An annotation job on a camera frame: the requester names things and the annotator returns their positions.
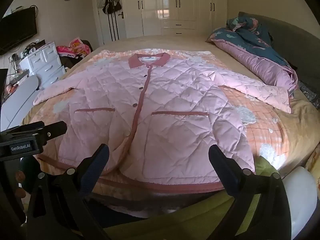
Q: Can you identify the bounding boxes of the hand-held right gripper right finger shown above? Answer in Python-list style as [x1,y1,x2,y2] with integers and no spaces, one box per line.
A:
[208,144,294,240]

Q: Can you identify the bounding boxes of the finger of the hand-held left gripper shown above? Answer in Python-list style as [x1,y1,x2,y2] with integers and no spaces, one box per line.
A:
[42,121,68,146]

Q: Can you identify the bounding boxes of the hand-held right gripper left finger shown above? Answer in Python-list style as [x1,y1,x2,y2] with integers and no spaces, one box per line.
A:
[26,144,110,240]

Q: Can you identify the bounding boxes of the pink quilted jacket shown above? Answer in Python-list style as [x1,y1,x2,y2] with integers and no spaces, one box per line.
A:
[33,52,292,190]

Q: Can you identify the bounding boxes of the dark clothes on chair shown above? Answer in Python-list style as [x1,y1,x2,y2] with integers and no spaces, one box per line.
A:
[61,40,93,69]

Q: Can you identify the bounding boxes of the dark green object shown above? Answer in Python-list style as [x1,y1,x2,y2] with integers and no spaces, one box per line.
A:
[20,157,38,180]

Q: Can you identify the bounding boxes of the white rounded chair back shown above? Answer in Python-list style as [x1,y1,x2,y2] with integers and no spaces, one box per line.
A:
[0,75,39,130]

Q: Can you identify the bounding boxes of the peach plaid cloud blanket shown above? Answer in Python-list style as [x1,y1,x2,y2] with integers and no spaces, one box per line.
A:
[22,48,293,200]

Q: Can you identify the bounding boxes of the white chest of drawers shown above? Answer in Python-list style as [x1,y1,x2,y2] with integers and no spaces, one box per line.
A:
[19,41,66,89]

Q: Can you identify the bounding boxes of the cluttered desk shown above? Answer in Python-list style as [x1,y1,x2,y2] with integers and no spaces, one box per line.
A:
[5,52,29,90]

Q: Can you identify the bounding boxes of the person's yellow-green clothing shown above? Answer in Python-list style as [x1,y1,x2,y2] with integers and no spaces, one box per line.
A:
[102,155,283,240]

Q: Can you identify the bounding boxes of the white rounded object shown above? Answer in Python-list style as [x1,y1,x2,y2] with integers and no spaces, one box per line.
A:
[281,166,320,233]

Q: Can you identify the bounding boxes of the pink printed blanket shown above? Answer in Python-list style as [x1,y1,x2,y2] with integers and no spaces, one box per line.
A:
[56,37,92,58]

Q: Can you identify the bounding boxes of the black box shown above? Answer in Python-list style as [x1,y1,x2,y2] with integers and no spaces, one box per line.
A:
[29,39,46,52]

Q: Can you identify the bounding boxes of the black television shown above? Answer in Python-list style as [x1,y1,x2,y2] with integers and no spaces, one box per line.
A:
[0,6,38,55]

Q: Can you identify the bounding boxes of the dark patterned cloth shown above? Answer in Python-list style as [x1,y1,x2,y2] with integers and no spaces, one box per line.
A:
[299,81,320,105]

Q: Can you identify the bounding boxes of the white door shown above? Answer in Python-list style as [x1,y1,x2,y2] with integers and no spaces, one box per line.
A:
[91,0,127,47]

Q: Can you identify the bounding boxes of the blue floral quilt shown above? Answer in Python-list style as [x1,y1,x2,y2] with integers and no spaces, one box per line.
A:
[205,12,299,99]

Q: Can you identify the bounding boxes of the black striped hanging bag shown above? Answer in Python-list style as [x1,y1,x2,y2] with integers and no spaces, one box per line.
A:
[102,0,115,15]

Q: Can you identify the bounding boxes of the bed with beige sheet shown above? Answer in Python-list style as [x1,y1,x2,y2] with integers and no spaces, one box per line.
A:
[21,34,320,180]

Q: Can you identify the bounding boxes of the grey padded headboard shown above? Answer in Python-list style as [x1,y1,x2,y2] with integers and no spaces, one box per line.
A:
[239,11,320,98]

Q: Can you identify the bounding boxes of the black hanging straps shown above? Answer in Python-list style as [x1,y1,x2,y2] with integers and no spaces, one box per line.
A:
[107,12,120,41]

